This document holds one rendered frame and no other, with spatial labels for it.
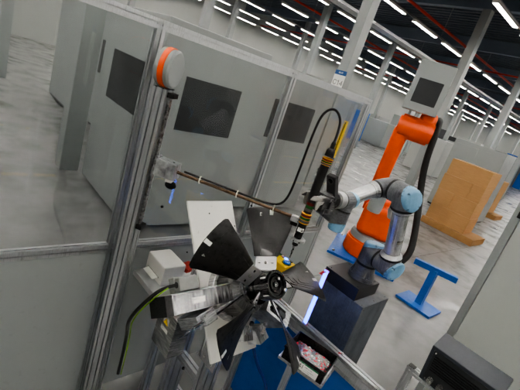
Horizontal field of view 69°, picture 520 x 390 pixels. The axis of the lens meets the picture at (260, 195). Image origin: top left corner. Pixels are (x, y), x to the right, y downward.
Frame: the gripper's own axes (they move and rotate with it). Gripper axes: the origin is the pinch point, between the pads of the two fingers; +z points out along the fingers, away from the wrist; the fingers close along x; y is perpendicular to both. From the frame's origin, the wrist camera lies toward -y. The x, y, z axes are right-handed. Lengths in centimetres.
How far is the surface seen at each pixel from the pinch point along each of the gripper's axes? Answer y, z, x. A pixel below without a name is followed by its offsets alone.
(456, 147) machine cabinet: -22, -1049, 308
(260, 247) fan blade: 30.2, 3.7, 11.4
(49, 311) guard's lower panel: 94, 62, 70
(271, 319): 62, -6, -1
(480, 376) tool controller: 36, -33, -75
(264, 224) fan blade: 22.4, -1.1, 17.7
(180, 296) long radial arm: 46, 41, 9
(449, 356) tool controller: 37, -32, -64
